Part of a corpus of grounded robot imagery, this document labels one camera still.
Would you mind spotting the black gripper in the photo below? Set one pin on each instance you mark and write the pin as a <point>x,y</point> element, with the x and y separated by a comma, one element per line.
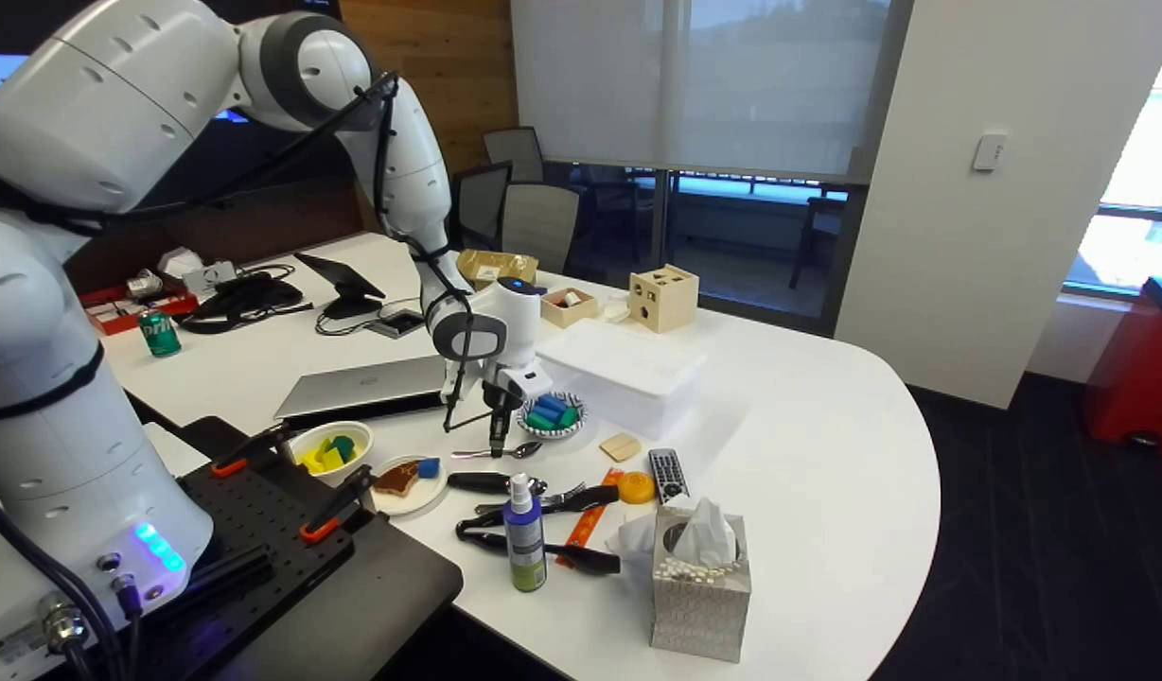
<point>506,399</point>

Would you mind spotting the blue rectangular block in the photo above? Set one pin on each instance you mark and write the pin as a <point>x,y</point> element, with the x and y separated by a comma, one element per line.
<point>558,412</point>

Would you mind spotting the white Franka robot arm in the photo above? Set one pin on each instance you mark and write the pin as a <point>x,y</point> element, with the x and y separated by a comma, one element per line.
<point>111,114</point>

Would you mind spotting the green block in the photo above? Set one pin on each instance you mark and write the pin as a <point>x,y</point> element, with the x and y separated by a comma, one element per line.
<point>549,426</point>

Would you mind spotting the blue half-round block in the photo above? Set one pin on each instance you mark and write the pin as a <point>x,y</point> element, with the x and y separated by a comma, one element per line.
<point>431,467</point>

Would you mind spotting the white paper plate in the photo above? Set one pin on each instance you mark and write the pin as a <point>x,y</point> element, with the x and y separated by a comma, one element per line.
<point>409,495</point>

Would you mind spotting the black mounting plate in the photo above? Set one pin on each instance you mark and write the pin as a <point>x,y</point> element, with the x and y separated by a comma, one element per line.
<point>317,593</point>

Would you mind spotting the black and orange tongs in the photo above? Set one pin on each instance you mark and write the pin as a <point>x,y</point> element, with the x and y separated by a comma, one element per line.
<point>577,500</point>

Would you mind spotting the white spray bottle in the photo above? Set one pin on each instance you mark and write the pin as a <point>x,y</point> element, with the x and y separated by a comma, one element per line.
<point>524,542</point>

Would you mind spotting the square wooden tile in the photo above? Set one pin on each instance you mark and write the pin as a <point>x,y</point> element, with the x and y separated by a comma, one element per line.
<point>621,450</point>

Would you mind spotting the orange disc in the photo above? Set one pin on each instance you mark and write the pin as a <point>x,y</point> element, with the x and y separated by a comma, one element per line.
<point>629,487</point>

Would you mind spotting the white cardboard box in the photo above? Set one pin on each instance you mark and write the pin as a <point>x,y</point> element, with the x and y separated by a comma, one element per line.
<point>629,374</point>

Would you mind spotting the silver laptop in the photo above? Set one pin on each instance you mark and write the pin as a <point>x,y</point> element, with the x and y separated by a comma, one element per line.
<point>366,385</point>

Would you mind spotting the small wooden tray box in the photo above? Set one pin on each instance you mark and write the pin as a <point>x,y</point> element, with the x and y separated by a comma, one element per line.
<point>569,306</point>

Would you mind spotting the table power outlet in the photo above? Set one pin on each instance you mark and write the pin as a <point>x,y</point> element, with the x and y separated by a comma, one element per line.
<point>395,323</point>

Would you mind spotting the white bowl with toys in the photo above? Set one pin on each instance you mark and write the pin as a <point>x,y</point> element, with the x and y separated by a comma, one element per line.
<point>330,453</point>

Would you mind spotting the orange black clamp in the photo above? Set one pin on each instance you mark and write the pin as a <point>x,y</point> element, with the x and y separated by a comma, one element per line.
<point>244,457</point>
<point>335,513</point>

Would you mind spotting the wooden cube with holes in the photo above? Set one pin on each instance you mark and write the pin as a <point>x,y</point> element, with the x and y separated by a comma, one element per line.
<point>664,296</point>

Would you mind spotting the grey office chair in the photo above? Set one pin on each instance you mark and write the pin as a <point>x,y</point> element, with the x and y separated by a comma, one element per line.
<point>542,225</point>

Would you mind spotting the black tablet stand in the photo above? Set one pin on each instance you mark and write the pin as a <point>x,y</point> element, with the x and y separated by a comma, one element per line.
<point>342,283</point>

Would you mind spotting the dark mesh office chair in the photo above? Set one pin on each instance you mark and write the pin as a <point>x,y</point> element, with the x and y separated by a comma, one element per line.
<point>484,209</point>
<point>516,152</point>

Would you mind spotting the silver tissue box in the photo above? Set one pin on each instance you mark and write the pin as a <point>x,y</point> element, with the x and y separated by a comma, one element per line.
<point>697,593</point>

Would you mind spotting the green can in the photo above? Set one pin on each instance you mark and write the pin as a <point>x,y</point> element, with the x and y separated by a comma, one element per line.
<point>159,336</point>

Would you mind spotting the white small devices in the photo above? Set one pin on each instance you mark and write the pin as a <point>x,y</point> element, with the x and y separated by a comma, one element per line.
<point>183,265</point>

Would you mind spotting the red flat case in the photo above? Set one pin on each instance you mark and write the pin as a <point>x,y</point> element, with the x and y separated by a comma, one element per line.
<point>132,316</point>

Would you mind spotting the white roller blind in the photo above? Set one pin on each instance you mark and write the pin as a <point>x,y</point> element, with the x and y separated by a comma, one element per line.
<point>717,80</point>

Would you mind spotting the red cabinet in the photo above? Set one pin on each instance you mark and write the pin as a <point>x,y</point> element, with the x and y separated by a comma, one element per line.
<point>1142,382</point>

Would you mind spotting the white light switch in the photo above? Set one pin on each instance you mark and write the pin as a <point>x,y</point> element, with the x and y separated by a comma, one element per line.
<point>991,152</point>

